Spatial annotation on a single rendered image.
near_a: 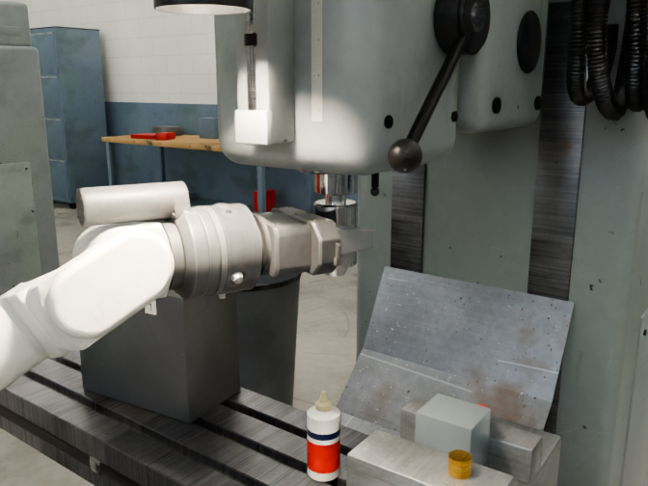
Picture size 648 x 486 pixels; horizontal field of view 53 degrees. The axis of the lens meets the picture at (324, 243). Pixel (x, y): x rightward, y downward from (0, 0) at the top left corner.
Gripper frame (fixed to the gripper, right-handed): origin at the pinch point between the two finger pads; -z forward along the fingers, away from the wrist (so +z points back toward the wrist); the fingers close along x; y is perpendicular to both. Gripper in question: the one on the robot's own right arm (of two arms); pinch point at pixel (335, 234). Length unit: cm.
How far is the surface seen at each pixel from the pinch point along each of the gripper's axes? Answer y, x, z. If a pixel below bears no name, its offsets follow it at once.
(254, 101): -14.4, -5.1, 12.0
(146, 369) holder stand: 24.1, 28.6, 13.7
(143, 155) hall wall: 62, 694, -177
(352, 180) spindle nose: -6.2, -2.3, -0.6
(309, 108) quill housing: -13.8, -6.6, 7.2
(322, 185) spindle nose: -5.7, -0.9, 2.2
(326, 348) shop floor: 122, 222, -137
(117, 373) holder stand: 26.1, 33.9, 16.6
